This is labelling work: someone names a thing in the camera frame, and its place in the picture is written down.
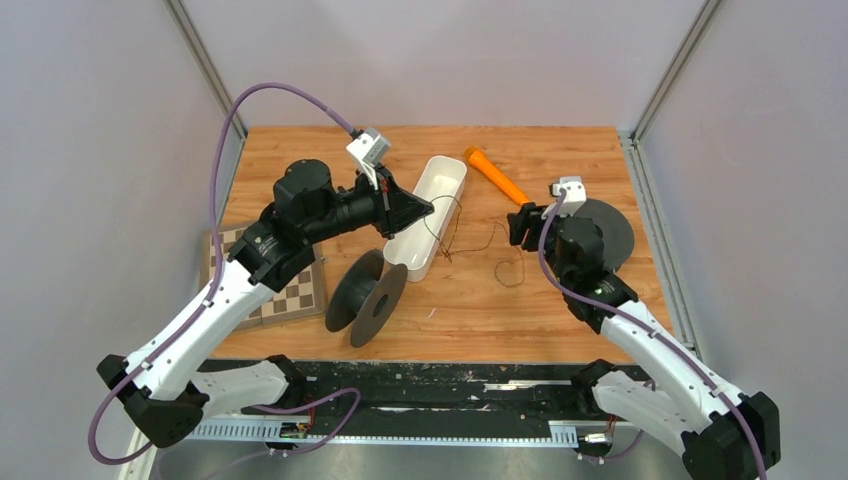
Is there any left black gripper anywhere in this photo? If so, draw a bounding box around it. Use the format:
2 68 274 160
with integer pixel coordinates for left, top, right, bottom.
303 162 435 245

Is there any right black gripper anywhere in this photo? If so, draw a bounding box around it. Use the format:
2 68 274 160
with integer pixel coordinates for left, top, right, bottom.
506 203 572 289

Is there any black thin cable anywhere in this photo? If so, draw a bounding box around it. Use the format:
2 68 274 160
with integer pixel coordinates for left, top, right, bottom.
423 193 526 289

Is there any black spool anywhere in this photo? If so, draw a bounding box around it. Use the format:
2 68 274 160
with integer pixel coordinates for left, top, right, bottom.
325 249 408 348
575 198 635 272

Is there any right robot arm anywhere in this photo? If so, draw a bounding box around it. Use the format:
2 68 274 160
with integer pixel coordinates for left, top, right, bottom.
507 203 781 479

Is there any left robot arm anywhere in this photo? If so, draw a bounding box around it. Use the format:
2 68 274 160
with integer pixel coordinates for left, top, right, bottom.
97 159 434 448

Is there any white oblong tray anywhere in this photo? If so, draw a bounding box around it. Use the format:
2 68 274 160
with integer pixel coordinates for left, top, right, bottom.
383 155 468 283

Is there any orange flashlight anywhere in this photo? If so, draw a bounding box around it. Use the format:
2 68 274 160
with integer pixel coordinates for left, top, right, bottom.
463 146 530 206

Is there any wooden chessboard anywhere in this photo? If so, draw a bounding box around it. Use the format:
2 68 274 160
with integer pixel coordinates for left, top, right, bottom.
198 222 328 331

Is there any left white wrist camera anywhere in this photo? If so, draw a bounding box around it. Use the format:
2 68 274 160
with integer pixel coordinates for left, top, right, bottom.
346 127 391 190

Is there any left aluminium frame post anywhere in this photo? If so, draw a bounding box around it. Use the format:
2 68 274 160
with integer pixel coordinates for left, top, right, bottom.
164 0 249 140

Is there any aluminium frame post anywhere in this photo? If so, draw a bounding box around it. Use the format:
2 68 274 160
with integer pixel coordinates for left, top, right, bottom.
630 0 724 143
164 0 249 140

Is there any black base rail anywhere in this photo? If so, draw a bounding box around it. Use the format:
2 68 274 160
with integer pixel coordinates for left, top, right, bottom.
189 361 610 447

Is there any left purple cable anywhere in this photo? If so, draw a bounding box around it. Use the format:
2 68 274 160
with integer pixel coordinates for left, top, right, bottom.
87 82 359 466

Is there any purple cable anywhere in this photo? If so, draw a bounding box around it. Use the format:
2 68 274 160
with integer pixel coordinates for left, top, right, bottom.
87 82 359 466
537 188 768 480

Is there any right aluminium frame post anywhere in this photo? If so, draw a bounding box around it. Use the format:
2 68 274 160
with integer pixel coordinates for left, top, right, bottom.
630 0 724 143

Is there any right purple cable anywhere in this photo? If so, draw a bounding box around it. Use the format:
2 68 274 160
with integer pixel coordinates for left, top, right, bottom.
537 188 768 480

